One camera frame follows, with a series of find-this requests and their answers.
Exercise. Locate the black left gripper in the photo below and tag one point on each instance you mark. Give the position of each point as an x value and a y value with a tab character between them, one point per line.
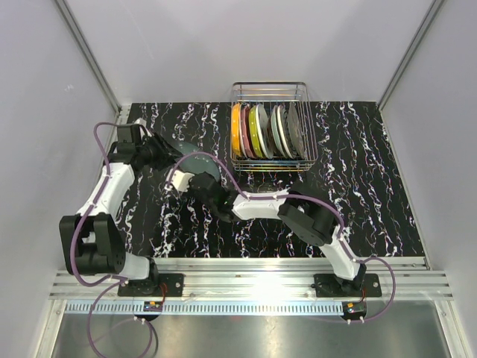
165	151

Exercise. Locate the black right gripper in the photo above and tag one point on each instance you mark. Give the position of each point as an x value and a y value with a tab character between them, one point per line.
190	189

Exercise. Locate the dark teal glazed plate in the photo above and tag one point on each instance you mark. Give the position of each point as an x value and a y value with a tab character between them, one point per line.
198	163

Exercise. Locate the yellow polka dot plate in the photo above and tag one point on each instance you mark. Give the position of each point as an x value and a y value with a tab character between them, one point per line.
234	130

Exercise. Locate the white watermelon pattern plate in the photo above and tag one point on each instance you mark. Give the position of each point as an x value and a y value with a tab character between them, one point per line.
263	120

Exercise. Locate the pink polka dot plate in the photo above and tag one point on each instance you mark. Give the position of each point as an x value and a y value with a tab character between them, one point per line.
248	149

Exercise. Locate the mint green floral plate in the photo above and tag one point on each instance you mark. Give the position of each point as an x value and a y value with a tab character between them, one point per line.
275	132

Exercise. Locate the lime green polka dot plate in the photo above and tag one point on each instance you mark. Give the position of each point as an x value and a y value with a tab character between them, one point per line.
253	129

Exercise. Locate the white blue striped plate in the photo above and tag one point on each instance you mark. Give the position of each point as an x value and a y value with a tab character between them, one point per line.
283	134

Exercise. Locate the grey reindeer snowflake plate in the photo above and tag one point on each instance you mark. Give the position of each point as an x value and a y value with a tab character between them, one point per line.
295	132

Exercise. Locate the red floral plate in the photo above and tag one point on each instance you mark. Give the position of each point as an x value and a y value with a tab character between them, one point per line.
272	142

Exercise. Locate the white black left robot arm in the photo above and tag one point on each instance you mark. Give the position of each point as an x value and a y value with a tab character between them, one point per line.
93	248

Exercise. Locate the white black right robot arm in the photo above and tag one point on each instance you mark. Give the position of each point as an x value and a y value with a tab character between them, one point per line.
313	220

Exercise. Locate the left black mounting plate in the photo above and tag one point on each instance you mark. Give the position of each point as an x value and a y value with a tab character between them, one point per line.
168	284

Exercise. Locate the black mounting plate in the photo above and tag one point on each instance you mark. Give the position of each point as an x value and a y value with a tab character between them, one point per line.
330	286
168	284

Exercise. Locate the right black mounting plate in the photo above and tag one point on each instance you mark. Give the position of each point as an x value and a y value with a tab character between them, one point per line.
330	286

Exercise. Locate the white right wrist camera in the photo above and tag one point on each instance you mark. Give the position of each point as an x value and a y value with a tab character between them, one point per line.
178	180

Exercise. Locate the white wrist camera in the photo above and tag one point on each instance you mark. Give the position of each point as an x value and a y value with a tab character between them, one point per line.
142	127
178	180

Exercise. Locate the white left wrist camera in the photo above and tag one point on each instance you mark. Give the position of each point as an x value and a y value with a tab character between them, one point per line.
142	127

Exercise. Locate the metal wire dish rack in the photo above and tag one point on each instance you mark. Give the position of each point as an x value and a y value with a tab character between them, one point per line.
270	93

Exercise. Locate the white slotted cable duct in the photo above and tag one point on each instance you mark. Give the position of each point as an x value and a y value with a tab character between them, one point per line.
321	308

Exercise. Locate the left aluminium frame post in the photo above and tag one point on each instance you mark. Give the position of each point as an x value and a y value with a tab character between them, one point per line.
81	42

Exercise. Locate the aluminium frame post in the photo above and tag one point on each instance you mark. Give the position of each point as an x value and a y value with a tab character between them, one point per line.
423	28
81	42

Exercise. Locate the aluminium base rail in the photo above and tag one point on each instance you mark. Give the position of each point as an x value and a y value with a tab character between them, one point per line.
290	279

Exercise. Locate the right aluminium frame post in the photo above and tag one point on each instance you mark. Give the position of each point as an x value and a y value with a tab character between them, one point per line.
423	28

